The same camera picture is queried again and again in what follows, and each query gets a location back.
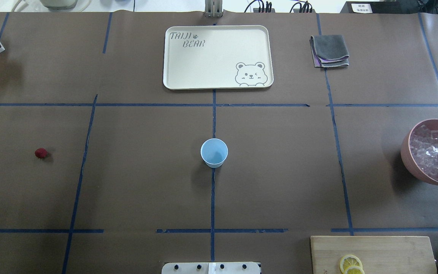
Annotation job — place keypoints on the lemon slice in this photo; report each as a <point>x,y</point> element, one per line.
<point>349,260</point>
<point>354,270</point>

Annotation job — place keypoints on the pink bowl of ice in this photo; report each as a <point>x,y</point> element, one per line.
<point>419,151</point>

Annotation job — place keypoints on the aluminium frame post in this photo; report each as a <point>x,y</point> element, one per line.
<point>214,8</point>

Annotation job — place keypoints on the wooden cutting board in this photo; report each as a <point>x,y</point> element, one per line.
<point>378,254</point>

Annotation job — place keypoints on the folded grey cloth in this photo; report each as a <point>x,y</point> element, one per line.
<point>329,51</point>

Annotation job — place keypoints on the cream bear serving tray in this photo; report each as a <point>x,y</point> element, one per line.
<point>217,57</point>

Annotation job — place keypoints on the red strawberry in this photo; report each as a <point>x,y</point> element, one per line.
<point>41,153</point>

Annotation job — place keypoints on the light blue plastic cup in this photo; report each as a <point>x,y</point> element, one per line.
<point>214,152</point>

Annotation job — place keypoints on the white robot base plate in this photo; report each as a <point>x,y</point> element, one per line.
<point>247,267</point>

